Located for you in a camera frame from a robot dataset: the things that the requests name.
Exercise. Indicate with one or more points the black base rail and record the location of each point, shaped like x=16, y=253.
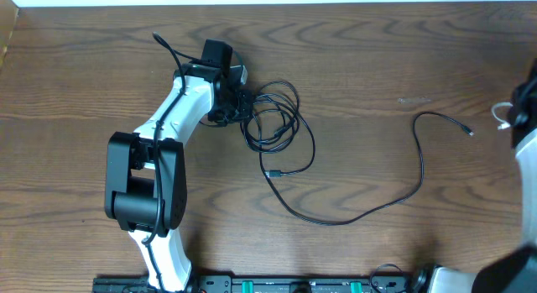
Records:
x=228, y=284

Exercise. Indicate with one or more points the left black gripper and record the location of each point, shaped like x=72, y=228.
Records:
x=247, y=111

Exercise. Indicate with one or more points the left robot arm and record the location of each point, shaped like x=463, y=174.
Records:
x=146, y=189

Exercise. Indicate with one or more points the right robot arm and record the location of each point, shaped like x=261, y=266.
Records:
x=515, y=272

